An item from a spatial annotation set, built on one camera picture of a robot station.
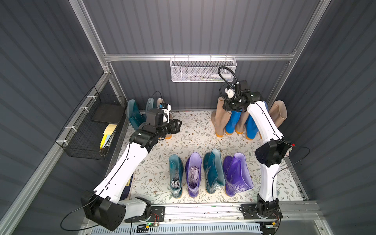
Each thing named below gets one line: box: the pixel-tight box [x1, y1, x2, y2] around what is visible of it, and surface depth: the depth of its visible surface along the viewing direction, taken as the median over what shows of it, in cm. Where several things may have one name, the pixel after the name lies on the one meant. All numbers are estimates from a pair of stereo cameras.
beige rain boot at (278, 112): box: [268, 99, 288, 128], surface depth 87 cm
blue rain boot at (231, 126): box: [225, 110, 243, 136], surface depth 96 cm
